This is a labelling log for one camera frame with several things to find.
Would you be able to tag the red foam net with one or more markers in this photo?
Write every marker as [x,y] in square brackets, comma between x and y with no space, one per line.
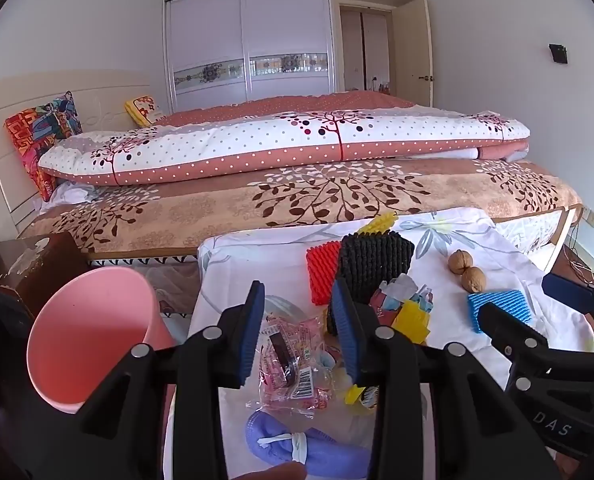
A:
[322,270]

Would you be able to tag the red dotted bed cover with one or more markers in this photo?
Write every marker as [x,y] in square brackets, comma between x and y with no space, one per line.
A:
[277,107]

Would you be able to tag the black foam net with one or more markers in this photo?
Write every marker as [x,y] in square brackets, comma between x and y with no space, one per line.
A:
[372,260]

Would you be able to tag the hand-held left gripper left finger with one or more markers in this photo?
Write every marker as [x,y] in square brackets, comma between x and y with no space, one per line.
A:
[253,332]

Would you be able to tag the white dotted tree quilt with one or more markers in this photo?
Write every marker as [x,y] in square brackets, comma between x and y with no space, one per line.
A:
[227,145]

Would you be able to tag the blue foam net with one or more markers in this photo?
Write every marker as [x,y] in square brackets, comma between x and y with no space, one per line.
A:
[502,299]

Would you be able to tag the white crumpled cloth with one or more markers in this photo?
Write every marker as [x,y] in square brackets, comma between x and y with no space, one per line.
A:
[72,194]

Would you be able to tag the brown double door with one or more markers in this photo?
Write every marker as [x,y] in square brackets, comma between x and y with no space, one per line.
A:
[372,50]

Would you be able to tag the white sliding wardrobe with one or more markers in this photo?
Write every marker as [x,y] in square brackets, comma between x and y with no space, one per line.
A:
[207,35]

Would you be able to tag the wall socket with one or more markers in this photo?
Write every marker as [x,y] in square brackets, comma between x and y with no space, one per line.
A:
[593,217]

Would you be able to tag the yellow flowered pillow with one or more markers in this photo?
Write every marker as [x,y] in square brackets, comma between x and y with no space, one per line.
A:
[144,107]

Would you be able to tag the yellow snack wrapper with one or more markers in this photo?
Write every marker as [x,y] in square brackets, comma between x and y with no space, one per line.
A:
[356,394]

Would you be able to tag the black wall device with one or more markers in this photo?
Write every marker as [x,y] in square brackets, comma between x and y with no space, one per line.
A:
[558,53]

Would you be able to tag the dark wooden nightstand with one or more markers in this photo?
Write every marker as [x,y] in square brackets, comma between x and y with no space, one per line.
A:
[27,265]

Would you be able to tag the white floral cloth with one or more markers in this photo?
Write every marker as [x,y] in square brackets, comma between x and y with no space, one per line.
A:
[257,260]

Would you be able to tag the colourful printed pillow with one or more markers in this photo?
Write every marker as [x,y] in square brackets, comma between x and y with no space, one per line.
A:
[42,130]

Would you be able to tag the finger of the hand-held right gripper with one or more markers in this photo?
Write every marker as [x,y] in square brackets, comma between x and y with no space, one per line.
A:
[567,294]
[507,325]

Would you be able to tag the walnut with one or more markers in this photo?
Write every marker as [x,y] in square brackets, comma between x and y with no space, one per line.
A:
[461,261]
[473,280]

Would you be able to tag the clear snack wrapper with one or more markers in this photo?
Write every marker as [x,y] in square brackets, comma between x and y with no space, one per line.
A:
[307,345]

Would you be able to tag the cream headboard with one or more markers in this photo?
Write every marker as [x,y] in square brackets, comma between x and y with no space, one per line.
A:
[102,90]

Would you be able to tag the colourful wrapper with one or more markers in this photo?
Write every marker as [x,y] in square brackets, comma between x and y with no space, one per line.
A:
[384,307]

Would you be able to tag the pink plastic bucket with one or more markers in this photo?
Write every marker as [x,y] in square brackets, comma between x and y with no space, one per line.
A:
[92,330]

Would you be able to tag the cream room door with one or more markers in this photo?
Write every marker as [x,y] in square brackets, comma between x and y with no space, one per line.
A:
[419,50]

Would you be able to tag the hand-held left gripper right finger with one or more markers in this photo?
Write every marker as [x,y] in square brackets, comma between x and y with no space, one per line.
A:
[348,340]

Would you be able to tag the brown leaf bedspread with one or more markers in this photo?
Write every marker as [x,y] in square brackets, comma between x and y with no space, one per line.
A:
[227,210]

